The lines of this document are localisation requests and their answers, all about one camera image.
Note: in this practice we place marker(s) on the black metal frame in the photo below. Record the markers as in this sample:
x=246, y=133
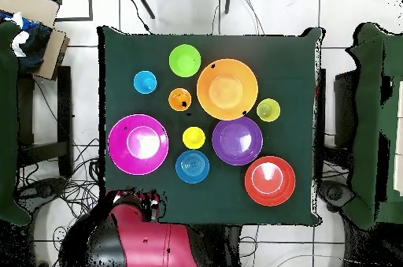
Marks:
x=90, y=2

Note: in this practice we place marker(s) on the large pink plastic bowl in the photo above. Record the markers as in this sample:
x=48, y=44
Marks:
x=138, y=144

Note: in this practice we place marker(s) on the dark green table cloth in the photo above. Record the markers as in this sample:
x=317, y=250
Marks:
x=283, y=74

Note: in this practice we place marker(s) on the pale yellow-green plastic cup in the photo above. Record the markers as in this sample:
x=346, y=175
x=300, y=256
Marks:
x=268, y=110

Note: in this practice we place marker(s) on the small blue plastic bowl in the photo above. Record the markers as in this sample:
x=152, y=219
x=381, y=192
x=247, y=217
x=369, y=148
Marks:
x=192, y=166

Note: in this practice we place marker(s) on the orange plastic cup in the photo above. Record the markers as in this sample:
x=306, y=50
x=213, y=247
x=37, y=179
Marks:
x=179, y=99

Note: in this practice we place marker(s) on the brown cardboard box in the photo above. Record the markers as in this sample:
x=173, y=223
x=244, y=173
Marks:
x=31, y=5

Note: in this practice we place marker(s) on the large orange plastic bowl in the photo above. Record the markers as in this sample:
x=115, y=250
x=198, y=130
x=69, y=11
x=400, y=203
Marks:
x=227, y=89

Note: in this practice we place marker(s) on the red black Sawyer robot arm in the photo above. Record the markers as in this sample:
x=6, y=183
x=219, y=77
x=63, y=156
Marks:
x=151, y=245

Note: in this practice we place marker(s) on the blue and white clothes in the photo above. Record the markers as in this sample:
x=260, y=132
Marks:
x=31, y=46

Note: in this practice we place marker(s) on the red plastic bowl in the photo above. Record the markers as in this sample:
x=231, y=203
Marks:
x=269, y=181

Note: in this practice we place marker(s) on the purple plastic bowl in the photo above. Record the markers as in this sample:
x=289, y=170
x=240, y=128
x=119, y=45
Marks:
x=237, y=141

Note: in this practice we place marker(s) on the green cloth covered table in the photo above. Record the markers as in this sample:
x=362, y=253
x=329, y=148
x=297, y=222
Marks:
x=8, y=122
x=377, y=122

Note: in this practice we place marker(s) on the black wooden stool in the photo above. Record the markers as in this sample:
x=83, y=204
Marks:
x=64, y=106

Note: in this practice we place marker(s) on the blue plastic cup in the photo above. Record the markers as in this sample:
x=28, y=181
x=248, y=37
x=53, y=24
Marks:
x=145, y=82

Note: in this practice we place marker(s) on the yellow plastic cup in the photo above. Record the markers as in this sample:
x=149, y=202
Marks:
x=193, y=137

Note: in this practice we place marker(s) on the small green plastic bowl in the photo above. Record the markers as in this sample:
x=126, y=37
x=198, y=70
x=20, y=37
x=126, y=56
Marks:
x=184, y=60

